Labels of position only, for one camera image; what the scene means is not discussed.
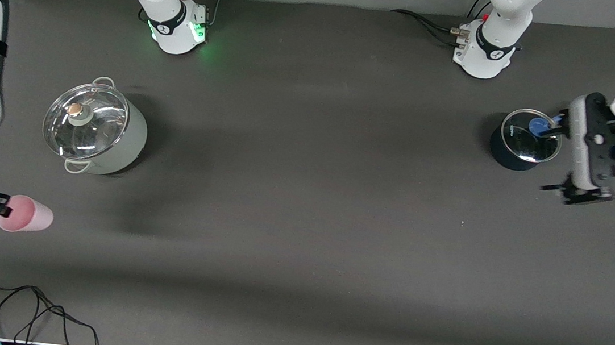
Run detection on pink plastic cup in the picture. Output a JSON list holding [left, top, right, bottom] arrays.
[[0, 193, 56, 236]]

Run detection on glass lid with blue knob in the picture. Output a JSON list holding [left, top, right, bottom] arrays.
[[499, 106, 566, 165]]

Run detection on dark blue saucepan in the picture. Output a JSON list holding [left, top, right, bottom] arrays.
[[487, 102, 571, 176]]

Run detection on glass lid with wooden knob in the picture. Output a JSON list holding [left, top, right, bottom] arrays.
[[40, 78, 132, 165]]

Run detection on thin black looped cable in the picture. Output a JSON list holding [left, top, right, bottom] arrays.
[[0, 273, 107, 345]]

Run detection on pale green two-handled pot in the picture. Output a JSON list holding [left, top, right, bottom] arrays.
[[39, 70, 153, 181]]

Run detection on black left arm base cables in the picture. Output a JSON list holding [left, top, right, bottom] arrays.
[[387, 0, 495, 51]]

